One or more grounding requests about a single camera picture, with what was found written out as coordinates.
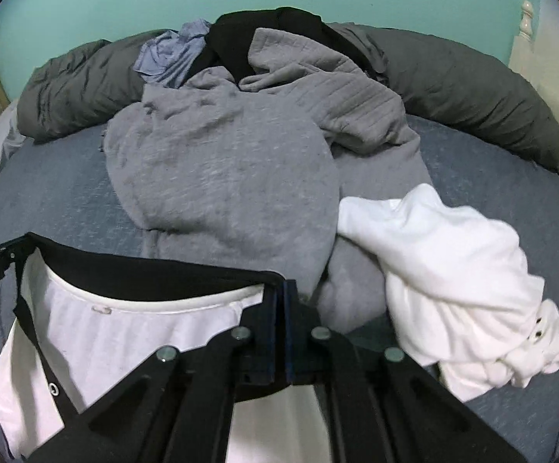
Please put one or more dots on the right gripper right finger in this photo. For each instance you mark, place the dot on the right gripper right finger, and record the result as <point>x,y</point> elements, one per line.
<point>381,406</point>

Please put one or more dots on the white polo shirt black collar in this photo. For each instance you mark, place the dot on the white polo shirt black collar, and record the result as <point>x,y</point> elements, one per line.
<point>85,321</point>

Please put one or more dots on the dark grey rolled duvet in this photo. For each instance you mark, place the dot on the dark grey rolled duvet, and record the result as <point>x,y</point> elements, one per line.
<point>438,79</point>

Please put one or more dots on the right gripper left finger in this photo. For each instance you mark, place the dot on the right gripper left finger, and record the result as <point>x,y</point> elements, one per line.
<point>177,406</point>

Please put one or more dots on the black garment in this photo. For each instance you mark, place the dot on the black garment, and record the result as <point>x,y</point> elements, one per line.
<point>228,41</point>

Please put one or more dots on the blue-purple crumpled garment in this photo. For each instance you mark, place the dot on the blue-purple crumpled garment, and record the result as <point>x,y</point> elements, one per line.
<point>166,59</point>

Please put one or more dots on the grey sweatshirt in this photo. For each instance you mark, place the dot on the grey sweatshirt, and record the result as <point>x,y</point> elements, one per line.
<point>249,174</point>

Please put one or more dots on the white long sleeve garment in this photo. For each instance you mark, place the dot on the white long sleeve garment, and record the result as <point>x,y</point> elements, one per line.
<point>458,290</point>

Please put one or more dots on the blue-grey bed sheet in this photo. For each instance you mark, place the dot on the blue-grey bed sheet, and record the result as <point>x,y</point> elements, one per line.
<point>61,190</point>

